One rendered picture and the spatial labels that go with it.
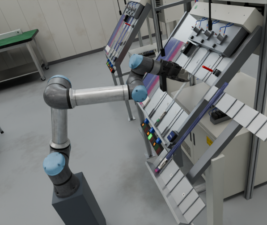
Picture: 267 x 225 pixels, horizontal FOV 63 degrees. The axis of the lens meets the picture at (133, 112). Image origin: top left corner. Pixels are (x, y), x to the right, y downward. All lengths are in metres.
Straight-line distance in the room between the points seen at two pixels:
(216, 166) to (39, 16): 5.24
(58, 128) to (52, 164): 0.19
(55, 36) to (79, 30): 0.60
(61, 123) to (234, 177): 1.16
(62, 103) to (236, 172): 1.18
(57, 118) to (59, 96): 0.23
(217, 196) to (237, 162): 0.44
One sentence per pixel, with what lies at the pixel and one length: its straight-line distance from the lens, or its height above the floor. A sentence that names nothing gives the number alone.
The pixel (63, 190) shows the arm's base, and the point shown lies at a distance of 1.35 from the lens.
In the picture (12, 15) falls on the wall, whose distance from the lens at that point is 5.85.
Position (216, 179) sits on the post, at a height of 0.69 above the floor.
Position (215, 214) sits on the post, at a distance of 1.31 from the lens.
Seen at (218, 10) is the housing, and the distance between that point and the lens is 1.32.
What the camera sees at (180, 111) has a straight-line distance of 1.22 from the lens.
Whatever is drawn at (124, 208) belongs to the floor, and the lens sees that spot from 1.88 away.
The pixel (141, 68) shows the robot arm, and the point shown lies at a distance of 1.11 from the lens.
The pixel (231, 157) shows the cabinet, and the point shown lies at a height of 0.46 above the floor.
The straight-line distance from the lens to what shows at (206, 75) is 1.21.
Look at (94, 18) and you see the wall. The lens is 5.69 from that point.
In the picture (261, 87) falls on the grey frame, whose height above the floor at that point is 0.93.
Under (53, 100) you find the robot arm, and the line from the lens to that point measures 1.04.
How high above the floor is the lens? 1.53
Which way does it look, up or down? 32 degrees down
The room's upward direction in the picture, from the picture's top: 14 degrees counter-clockwise
